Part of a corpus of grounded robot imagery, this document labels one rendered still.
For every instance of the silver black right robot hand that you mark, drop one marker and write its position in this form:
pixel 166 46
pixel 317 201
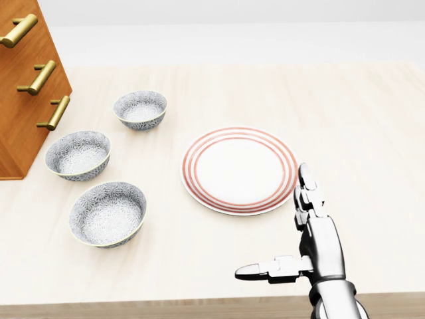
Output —
pixel 323 246

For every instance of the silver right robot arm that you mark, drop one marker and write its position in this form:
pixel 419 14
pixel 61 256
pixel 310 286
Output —
pixel 338 299

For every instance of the white plate with red rings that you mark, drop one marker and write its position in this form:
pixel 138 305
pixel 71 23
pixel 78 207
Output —
pixel 239 171

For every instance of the grey patterned bowl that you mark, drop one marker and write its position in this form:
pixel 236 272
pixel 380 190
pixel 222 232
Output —
pixel 141 109
pixel 106 216
pixel 78 156

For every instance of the wooden drawer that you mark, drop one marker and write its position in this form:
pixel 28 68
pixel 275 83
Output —
pixel 6 66
pixel 20 109
pixel 40 139

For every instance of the wooden cabinet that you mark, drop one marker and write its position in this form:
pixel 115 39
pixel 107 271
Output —
pixel 13 159

